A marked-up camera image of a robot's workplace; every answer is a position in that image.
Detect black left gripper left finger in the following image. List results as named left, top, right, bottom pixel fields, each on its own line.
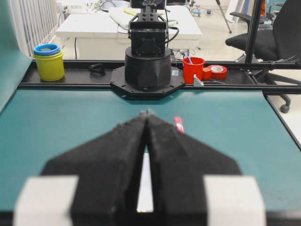
left=14, top=117, right=148, bottom=226

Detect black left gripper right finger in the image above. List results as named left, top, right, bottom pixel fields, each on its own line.
left=146, top=115, right=268, bottom=226

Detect red spoon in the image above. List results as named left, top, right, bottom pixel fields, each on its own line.
left=173, top=116, right=185, bottom=134

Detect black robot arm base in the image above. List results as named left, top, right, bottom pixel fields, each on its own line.
left=110, top=0, right=185, bottom=97

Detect red plastic cup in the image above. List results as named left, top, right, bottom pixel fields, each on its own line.
left=182, top=57, right=205, bottom=84

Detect red tape roll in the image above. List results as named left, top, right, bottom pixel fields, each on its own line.
left=203, top=65, right=228, bottom=80

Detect blue toothbrush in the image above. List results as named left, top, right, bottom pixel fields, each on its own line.
left=183, top=53, right=193, bottom=65

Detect stacked yellow green blue cups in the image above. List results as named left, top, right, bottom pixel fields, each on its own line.
left=33, top=43, right=64, bottom=81

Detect white table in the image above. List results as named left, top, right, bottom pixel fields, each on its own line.
left=56, top=6, right=202, bottom=60

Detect black office chair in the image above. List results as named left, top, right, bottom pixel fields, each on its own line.
left=225, top=0, right=301, bottom=113

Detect black cable clip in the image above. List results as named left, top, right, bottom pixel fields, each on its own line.
left=88, top=63, right=106, bottom=75

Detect black vertical frame post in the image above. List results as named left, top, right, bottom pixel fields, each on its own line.
left=245, top=0, right=263, bottom=64

